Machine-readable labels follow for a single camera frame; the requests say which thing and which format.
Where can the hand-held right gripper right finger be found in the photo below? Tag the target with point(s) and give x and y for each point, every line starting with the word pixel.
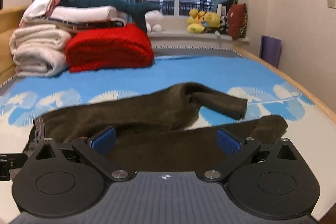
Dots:
pixel 229 142

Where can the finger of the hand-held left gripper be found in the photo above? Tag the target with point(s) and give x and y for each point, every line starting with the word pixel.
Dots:
pixel 10 157

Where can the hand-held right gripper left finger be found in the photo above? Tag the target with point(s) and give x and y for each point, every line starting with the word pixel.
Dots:
pixel 103 142

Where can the blue fan-print bed sheet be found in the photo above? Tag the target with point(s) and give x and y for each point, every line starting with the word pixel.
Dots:
pixel 183 69

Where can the red folded blanket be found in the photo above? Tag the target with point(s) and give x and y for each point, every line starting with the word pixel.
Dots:
pixel 110 48

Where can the purple paper bag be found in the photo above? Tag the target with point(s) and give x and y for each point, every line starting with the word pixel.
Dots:
pixel 270 50

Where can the cream fluffy folded blanket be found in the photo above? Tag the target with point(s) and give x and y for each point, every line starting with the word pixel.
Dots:
pixel 36 50

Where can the black and white striped plush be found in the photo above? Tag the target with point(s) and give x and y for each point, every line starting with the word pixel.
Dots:
pixel 223 24

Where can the white window sill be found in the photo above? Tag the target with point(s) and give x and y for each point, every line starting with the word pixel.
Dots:
pixel 178 35

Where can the navy star-print folded quilt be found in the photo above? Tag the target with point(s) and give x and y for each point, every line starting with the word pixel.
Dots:
pixel 78 26

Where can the yellow duck plush toy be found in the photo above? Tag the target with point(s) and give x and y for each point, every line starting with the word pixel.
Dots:
pixel 195 26

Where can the dark red cushion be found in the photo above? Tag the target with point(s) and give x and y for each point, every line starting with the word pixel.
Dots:
pixel 236 20

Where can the yellow bear plush toy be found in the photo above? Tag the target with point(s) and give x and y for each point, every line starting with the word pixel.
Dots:
pixel 212 19

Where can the white plush toy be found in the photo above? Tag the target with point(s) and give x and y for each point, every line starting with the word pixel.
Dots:
pixel 155 19

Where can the pink and white cloth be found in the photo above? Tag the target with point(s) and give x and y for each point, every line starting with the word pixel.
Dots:
pixel 39 7

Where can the wall switch plate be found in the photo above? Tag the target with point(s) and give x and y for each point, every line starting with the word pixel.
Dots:
pixel 332 1

